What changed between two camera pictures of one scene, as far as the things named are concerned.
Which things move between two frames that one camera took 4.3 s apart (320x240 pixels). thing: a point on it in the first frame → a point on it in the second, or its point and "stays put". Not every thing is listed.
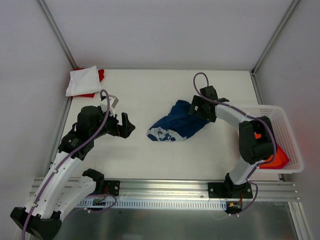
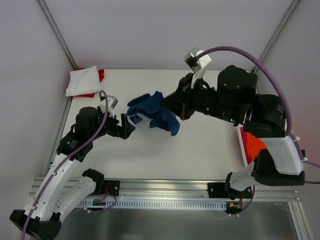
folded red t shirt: x=101 y=72 stays put
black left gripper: x=120 y=125 stays put
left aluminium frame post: x=58 y=34 stays put
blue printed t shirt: x=177 y=125 → x=149 y=107
